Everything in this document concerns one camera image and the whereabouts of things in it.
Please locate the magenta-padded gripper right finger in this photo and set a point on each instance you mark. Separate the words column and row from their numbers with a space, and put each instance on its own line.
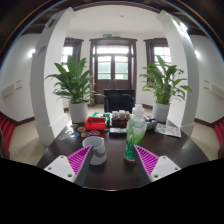
column 160, row 166

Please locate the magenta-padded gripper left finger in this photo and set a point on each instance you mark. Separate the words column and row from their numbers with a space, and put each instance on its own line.
column 63, row 166

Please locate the clear bottle with green drink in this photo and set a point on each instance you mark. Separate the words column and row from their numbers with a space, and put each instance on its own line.
column 135, row 133

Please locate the blue round sticker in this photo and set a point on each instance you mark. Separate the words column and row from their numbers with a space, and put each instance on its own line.
column 75, row 134

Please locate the printed paper leaflet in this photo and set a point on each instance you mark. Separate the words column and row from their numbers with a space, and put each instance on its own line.
column 168, row 130

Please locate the white ceramic mug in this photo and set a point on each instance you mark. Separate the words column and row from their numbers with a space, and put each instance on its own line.
column 98, row 151

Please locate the orange round sticker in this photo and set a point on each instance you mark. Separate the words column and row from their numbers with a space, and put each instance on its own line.
column 81, row 128
column 85, row 134

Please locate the dark round teapot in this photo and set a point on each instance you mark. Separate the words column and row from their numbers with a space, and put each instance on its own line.
column 151, row 124

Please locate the pink round sticker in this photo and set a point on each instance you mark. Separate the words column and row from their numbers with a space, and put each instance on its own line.
column 94, row 133

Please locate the red plastic box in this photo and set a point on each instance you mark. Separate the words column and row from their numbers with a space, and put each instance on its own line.
column 95, row 124

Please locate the leafy plant in white pot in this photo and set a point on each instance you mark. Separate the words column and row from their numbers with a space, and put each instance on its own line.
column 78, row 113
column 160, row 111

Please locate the black flat phone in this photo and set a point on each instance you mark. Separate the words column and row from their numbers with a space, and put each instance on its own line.
column 117, row 130

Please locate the tea set on dark tray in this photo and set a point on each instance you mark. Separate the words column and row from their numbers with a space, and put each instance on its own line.
column 120, row 118

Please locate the green flat box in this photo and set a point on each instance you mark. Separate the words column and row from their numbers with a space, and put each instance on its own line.
column 100, row 114

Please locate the red carpeted staircase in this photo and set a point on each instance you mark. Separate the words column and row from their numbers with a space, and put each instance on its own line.
column 6, row 128
column 219, row 131

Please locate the black chair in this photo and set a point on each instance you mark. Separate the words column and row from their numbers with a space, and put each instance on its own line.
column 119, row 100

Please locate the brown wooden double door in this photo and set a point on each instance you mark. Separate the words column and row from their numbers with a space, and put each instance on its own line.
column 113, row 66

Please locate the brown framed window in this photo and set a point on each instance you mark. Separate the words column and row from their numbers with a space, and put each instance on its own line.
column 161, row 51
column 68, row 53

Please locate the purple pillar sign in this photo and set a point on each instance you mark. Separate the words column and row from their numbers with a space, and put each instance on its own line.
column 40, row 51

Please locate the green exit sign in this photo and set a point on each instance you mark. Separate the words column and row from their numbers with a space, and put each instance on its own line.
column 107, row 35

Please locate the glowing wall lamp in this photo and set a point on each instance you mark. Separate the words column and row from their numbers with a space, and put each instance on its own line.
column 197, row 54
column 32, row 53

